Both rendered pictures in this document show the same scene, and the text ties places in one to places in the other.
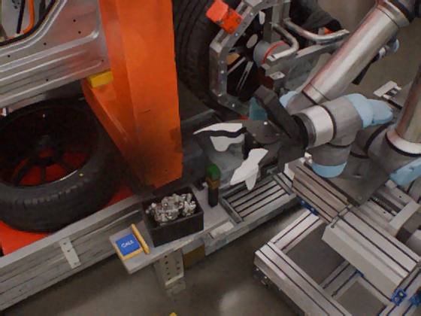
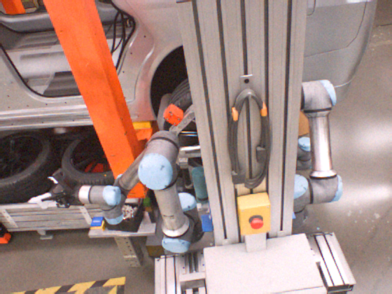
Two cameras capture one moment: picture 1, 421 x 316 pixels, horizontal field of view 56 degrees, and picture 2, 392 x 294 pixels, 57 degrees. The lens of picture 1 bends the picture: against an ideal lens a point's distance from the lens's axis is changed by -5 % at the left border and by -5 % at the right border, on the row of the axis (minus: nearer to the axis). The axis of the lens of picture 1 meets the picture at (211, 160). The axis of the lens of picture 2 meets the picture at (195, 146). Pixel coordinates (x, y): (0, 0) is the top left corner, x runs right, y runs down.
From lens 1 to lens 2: 134 cm
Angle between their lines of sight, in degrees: 31
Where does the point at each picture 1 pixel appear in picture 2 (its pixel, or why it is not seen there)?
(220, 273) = not seen: hidden behind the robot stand
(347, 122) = (96, 198)
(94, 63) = (133, 115)
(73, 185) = (97, 179)
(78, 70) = not seen: hidden behind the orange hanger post
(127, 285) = (115, 248)
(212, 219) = (146, 229)
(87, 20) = (129, 92)
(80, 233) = (92, 206)
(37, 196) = (78, 178)
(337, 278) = not seen: outside the picture
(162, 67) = (117, 136)
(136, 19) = (96, 111)
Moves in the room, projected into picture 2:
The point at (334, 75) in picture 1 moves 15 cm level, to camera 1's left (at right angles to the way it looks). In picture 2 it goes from (126, 173) to (101, 162)
